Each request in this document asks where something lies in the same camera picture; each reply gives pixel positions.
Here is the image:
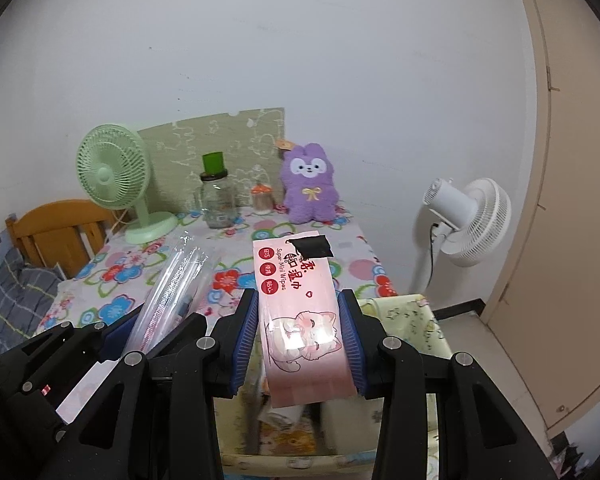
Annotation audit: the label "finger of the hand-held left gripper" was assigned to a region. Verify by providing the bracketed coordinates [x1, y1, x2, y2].
[150, 312, 208, 361]
[0, 310, 143, 378]

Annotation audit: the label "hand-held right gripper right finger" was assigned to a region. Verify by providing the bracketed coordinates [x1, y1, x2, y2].
[336, 289, 556, 480]

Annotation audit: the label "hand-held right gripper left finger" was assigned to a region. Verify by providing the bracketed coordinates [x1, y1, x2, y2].
[45, 289, 260, 480]

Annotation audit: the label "clear plastic packet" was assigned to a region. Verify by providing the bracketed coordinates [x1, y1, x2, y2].
[127, 237, 221, 361]

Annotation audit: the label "yellow gift-wrapped box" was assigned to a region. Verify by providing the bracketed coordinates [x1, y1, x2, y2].
[215, 294, 453, 480]

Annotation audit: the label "pink wipes packet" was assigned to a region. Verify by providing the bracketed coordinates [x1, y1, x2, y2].
[251, 230, 360, 408]

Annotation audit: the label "floral tablecloth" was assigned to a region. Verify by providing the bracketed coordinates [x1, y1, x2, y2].
[32, 200, 398, 341]

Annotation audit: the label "grey plaid pillow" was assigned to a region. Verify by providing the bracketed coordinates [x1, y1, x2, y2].
[0, 247, 61, 346]

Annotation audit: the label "wooden bed headboard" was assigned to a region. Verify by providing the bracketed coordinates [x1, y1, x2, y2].
[5, 200, 121, 278]

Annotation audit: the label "glass jar with green lid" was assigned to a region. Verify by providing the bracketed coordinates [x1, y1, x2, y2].
[192, 152, 241, 230]

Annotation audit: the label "cotton swab container orange lid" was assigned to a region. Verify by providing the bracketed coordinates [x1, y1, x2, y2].
[251, 183, 276, 216]

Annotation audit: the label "green desk fan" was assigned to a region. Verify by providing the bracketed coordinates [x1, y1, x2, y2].
[76, 122, 178, 246]

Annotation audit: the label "purple plush toy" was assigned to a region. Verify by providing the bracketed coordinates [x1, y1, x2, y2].
[276, 139, 339, 225]

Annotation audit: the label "green patterned board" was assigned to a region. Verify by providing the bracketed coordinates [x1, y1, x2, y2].
[137, 107, 287, 213]

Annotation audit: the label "white standing fan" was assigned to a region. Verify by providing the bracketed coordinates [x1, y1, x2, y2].
[412, 177, 512, 306]

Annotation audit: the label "beige door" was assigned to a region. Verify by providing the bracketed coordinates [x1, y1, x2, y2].
[510, 0, 600, 436]

